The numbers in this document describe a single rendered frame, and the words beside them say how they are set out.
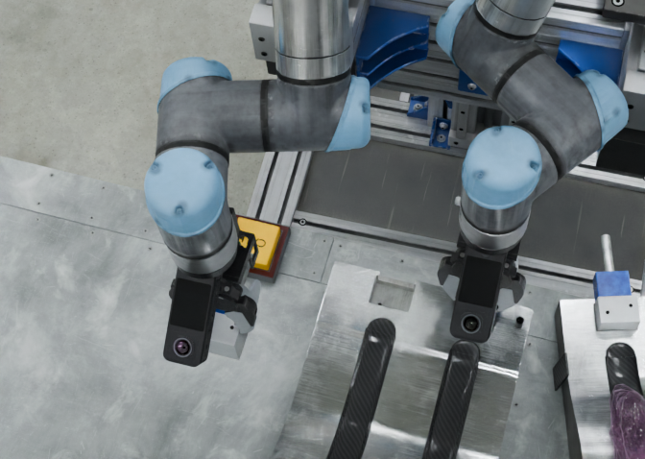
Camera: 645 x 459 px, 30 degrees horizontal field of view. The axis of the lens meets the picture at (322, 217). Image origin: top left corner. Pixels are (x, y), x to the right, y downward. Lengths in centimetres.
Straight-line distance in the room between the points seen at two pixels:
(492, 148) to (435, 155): 120
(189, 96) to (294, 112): 11
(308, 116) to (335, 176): 118
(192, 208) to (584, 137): 40
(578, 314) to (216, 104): 60
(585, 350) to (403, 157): 93
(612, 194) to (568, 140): 115
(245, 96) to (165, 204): 15
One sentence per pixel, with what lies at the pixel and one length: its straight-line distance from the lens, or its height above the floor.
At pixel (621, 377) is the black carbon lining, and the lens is 157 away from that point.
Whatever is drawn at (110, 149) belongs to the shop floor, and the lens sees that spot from 272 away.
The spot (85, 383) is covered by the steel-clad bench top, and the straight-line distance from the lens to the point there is 165.
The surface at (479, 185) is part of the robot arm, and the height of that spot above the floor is 125.
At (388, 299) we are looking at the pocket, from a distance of 157.
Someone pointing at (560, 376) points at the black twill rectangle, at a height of 83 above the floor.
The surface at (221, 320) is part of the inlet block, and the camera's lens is 147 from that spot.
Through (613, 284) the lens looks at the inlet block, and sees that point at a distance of 159.
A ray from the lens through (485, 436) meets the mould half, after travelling 149.
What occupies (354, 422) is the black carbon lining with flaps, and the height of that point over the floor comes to 88.
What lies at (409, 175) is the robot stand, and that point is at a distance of 238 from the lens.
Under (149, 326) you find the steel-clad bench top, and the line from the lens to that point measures 165.
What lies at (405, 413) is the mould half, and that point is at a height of 88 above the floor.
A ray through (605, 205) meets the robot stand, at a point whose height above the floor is 21.
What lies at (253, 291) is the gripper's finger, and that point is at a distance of 144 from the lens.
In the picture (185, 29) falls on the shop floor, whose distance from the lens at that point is 285.
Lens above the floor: 232
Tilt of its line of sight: 64 degrees down
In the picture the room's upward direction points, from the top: 7 degrees counter-clockwise
